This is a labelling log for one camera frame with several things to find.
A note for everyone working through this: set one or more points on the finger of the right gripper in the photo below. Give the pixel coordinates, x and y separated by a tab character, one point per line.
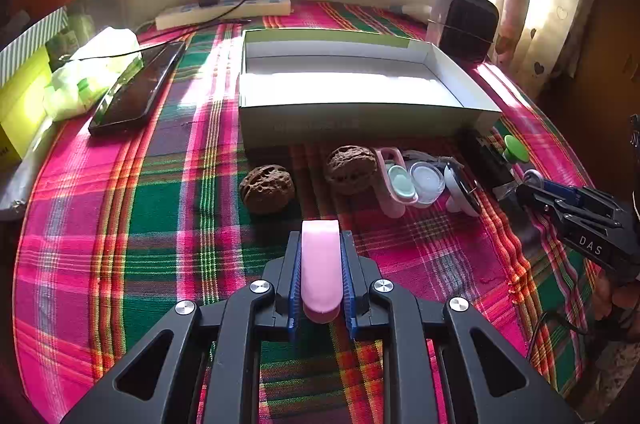
592	200
559	202

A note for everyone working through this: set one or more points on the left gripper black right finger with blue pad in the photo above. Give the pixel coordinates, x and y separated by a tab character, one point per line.
442	355

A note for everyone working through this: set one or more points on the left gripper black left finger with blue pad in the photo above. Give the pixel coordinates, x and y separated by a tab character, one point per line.
200	363

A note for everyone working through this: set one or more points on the black device with green cap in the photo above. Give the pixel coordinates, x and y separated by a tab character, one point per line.
492	168

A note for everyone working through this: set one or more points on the white round black-faced gadget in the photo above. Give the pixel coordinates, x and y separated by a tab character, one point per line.
462	193

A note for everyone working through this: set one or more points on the pink oblong case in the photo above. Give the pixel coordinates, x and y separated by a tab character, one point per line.
321	276

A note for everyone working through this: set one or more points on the clear round lidded jar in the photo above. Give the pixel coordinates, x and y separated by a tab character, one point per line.
428	182

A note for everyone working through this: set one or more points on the brown walnut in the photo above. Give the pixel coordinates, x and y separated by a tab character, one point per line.
266	189
350	169

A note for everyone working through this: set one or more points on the pink case with teal insert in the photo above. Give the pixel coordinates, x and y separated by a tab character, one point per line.
393	186

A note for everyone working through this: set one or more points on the plaid tablecloth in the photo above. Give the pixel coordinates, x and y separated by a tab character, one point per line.
119	229

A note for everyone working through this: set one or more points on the small grey black heater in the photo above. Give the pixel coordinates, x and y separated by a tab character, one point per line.
463	29

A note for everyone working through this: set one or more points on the black smartphone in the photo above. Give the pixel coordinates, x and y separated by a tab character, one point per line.
131	101

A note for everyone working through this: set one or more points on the white cardboard box tray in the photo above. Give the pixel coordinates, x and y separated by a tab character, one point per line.
302	85

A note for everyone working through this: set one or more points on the white green tissue pack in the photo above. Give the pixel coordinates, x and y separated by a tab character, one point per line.
92	70

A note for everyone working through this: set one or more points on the yellow green box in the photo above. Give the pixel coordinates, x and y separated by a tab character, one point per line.
22	111

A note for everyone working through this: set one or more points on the white power strip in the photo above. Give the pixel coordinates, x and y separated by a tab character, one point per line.
192	14

